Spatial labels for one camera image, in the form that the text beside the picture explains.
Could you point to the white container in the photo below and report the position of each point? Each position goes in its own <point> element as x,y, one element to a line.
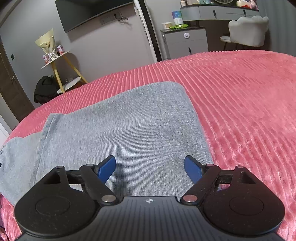
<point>167,25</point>

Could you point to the brown wooden door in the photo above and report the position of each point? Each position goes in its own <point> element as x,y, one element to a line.
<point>11,88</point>

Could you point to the flower bouquet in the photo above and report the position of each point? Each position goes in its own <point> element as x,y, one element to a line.
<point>46,40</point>

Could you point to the grey dressing table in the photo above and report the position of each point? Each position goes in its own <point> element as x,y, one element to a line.
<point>208,11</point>

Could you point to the white shell-back chair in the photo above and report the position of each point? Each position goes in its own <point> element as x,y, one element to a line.
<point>247,30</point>

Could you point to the pink plush toy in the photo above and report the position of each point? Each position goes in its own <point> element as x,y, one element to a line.
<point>253,4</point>

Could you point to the pink gift box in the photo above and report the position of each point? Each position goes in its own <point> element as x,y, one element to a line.
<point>60,49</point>
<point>45,59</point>

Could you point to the grey pants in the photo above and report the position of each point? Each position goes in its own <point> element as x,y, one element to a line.
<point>127,127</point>

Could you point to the white tower fan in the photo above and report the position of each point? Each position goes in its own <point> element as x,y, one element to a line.
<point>144,30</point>

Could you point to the black clothes pile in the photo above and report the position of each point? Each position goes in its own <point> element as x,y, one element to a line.
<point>45,90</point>

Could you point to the yellow-legged side table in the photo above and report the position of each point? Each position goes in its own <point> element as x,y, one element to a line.
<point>59,78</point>

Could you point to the green cloth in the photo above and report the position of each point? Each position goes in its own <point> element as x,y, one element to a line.
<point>178,27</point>

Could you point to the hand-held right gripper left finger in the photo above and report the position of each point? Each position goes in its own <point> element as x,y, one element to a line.
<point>106,169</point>

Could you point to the wall television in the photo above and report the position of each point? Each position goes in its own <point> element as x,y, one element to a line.
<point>92,9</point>

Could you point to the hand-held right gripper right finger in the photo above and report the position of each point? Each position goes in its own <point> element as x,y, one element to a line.
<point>193,169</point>

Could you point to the grey cabinet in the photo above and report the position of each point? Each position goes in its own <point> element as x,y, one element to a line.
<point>185,46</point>

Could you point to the pink ribbed blanket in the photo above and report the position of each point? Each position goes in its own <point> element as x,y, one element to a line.
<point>242,115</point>

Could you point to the blue and white box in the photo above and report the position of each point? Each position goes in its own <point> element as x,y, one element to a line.
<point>177,18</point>

